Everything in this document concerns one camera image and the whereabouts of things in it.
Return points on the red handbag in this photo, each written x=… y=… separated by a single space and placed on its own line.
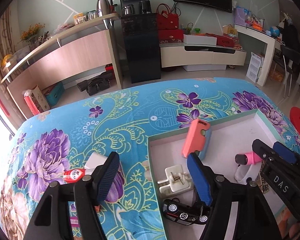
x=166 y=19

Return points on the red gift box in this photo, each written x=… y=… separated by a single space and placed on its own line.
x=171 y=36

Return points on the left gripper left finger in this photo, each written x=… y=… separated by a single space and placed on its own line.
x=103 y=177

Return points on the white round device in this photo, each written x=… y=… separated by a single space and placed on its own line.
x=245 y=173

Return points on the black water dispenser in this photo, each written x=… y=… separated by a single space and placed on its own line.
x=141 y=39

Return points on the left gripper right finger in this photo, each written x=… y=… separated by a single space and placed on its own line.
x=203 y=178

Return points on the wooden curved counter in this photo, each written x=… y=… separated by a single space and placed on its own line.
x=85 y=53

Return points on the cream plastic plug clip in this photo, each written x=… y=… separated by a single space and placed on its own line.
x=177 y=182

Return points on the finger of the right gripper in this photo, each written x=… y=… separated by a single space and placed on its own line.
x=283 y=153
x=266 y=153

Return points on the black gold patterned lighter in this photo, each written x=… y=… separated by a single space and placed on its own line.
x=262 y=184

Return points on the white cube charger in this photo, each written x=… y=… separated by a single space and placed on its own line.
x=94 y=161

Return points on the white flat box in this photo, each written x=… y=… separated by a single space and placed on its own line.
x=200 y=40

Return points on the white tv cabinet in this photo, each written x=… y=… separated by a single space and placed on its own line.
x=194 y=57

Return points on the red glue tube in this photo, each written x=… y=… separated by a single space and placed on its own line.
x=73 y=175

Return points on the black toy car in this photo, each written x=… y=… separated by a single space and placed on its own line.
x=186 y=215

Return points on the black chair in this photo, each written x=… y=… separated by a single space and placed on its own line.
x=289 y=56

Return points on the teal white shallow tray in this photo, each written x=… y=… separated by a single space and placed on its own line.
x=230 y=136

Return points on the steel thermos jug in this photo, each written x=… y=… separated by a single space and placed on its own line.
x=104 y=7

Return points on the floral blue tablecloth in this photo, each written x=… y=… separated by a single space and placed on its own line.
x=47 y=145

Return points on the white desk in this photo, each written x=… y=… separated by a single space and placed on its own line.
x=259 y=42

